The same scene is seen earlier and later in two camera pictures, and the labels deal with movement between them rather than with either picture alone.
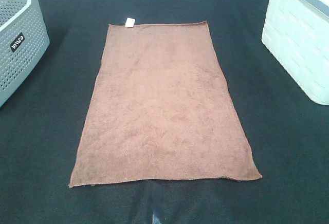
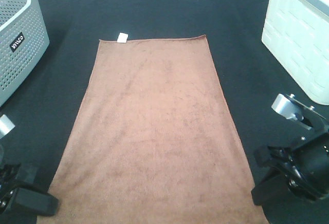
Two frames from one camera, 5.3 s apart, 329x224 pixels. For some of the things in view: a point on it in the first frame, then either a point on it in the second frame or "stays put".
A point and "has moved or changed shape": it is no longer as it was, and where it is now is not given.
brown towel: (161, 108) has moved or changed shape
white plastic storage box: (296, 31) stays put
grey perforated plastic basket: (24, 38) stays put
